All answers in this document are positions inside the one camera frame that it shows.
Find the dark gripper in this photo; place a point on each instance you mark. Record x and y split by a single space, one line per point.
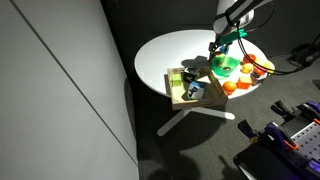
231 36

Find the multicolour square plush toy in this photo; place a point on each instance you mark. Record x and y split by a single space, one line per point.
217 53

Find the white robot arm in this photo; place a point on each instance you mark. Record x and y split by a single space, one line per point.
233 13

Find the green plastic bowl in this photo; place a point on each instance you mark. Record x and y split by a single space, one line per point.
225 65

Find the red toy tomato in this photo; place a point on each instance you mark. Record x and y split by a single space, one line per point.
250 58

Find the black and white plush cube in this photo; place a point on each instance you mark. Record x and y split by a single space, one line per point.
190 76

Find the orange toy fruit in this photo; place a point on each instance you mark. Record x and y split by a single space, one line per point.
229 86

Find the blue and white plush cube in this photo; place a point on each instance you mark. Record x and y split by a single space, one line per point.
197 90

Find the yellow toy lemon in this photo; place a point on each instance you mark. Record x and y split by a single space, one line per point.
259 62

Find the yellow toy banana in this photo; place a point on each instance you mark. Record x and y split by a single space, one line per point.
270 66

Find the orange foam cube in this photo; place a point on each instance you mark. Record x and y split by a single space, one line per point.
244 82

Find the green foam cube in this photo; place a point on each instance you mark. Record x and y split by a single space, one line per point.
176 80

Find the pink foam cube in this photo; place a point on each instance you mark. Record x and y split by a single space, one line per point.
261 70

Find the wooden tray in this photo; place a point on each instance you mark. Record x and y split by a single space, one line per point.
195 103

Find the white table base legs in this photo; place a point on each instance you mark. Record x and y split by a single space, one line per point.
206 111

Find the dark purple spring clamp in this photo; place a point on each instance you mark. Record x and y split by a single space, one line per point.
281 109
247 129
310 110

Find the black bag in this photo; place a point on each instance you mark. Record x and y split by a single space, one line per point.
305 55

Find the purple clamp with orange tips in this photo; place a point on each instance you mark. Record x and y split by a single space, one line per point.
278 135

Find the black base box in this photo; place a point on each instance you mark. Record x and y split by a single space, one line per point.
263 163

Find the perforated metal plate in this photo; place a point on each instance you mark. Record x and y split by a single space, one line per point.
308 140

